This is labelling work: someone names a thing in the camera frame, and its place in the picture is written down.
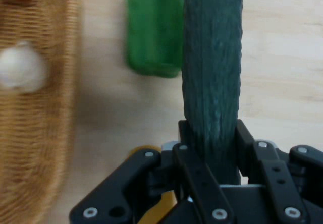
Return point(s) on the green bell pepper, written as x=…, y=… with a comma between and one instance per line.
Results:
x=154, y=32

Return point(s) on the yellow-brown potato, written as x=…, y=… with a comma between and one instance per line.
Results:
x=161, y=209

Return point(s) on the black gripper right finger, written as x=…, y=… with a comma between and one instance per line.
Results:
x=277, y=178

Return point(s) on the white garlic bulb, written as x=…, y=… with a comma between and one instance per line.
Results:
x=20, y=67

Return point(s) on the woven wicker basket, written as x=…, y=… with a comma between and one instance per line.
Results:
x=38, y=133

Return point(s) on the wooden cutting board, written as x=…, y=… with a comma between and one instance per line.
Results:
x=280, y=57

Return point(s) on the dark green cucumber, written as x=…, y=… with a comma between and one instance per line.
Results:
x=212, y=70

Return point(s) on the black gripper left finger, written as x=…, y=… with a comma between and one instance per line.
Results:
x=113, y=188

